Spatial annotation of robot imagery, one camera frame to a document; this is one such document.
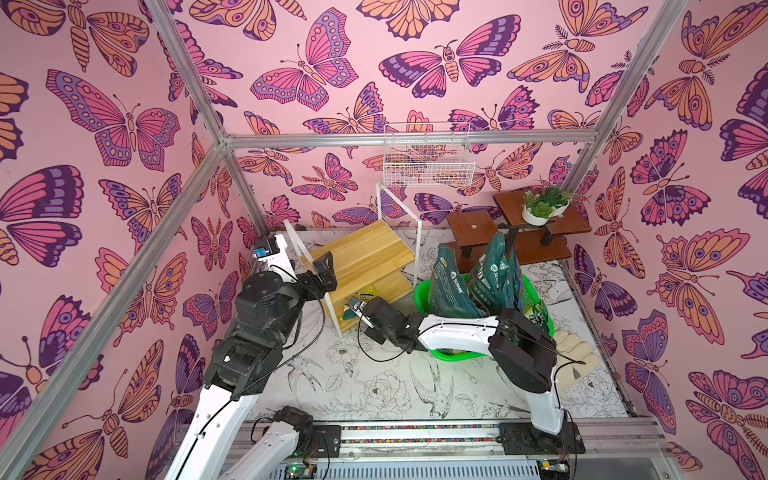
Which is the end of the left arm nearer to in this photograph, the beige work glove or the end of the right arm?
the end of the right arm

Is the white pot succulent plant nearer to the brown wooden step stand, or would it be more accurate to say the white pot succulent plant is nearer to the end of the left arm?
the brown wooden step stand

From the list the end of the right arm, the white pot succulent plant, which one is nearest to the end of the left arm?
the end of the right arm

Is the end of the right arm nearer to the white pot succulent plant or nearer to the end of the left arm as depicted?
the end of the left arm

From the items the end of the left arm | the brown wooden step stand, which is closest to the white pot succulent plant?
the brown wooden step stand

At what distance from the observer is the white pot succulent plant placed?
34.8 inches
